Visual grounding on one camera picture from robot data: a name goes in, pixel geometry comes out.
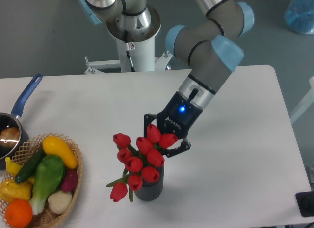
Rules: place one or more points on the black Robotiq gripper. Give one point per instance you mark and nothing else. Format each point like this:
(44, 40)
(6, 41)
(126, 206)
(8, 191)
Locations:
(177, 118)

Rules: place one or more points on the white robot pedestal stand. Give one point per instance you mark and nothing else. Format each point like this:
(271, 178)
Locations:
(133, 57)

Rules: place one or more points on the red tulip bouquet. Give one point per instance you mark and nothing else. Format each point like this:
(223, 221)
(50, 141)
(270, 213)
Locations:
(140, 163)

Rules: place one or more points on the yellow squash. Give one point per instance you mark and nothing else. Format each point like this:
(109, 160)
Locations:
(53, 145)

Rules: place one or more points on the white frame leg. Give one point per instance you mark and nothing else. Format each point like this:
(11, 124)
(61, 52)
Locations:
(304, 103)

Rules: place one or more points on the browned bread in pan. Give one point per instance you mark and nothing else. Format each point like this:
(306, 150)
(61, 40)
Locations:
(9, 137)

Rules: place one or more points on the blue handled saucepan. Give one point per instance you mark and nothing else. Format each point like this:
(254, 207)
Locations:
(8, 120)

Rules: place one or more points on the purple red radish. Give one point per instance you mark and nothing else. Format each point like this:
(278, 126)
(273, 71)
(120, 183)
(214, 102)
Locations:
(70, 180)

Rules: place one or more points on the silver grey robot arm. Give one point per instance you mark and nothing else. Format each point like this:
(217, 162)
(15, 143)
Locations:
(208, 50)

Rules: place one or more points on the green bok choy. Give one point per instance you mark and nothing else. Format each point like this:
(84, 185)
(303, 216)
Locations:
(48, 176)

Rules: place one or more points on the dark grey ribbed vase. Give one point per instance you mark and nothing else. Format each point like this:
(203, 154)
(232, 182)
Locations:
(151, 190)

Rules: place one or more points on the white garlic bulb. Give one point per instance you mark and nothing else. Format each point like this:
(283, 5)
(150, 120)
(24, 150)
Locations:
(59, 201)

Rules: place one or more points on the dark green cucumber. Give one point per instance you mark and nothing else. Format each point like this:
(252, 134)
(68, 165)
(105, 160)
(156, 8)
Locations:
(29, 167)

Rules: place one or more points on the black device at table edge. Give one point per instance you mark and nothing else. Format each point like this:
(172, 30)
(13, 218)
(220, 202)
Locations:
(305, 201)

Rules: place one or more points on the orange fruit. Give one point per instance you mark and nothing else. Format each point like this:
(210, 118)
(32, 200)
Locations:
(19, 213)

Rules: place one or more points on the yellow gourd pumpkin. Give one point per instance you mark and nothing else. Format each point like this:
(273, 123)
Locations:
(11, 191)

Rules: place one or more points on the yellow banana pepper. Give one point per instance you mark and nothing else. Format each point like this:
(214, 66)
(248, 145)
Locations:
(12, 167)

